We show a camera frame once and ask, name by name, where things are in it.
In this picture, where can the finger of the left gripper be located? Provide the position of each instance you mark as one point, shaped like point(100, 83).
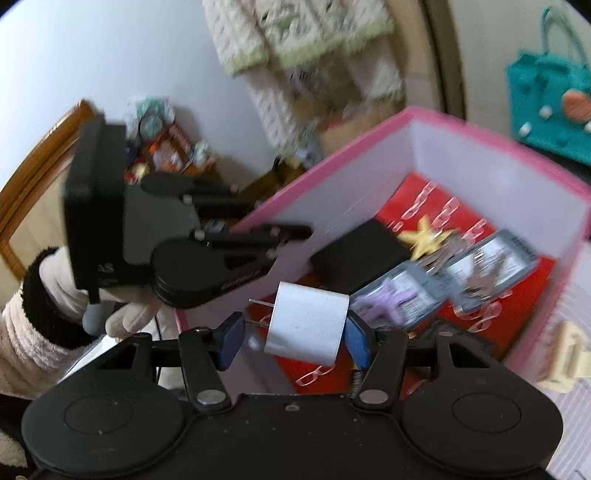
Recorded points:
point(262, 237)
point(172, 202)

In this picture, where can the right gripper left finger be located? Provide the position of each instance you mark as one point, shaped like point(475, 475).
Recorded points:
point(204, 352)

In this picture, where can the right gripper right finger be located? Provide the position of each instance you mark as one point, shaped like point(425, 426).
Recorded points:
point(378, 363)

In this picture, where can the purple hair clip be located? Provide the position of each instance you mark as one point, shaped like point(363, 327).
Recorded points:
point(384, 302)

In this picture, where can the grey packaged card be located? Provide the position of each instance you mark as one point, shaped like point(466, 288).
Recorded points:
point(470, 277)

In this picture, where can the white charger plug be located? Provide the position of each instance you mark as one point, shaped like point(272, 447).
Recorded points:
point(306, 324)

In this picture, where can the black box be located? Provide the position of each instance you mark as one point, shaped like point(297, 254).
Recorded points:
point(359, 257)

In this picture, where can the yellow star clip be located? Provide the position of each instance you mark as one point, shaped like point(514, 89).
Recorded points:
point(424, 240)

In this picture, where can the pink storage box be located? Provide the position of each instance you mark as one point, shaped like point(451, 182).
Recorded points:
point(423, 168)

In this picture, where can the cream plastic clip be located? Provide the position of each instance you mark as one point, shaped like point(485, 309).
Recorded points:
point(568, 360)

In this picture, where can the white gloved left hand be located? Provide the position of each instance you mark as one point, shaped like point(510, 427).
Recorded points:
point(139, 304)

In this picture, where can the wooden chair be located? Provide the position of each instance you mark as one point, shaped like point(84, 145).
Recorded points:
point(47, 160)

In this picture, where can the cream knitted cardigan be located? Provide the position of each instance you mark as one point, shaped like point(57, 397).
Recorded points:
point(332, 55)

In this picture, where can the striped white tablecloth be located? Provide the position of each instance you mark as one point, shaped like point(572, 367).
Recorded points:
point(572, 457)

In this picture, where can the beige wardrobe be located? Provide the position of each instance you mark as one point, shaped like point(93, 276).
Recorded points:
point(489, 34)

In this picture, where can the teal felt handbag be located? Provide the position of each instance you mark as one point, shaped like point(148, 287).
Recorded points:
point(550, 95)

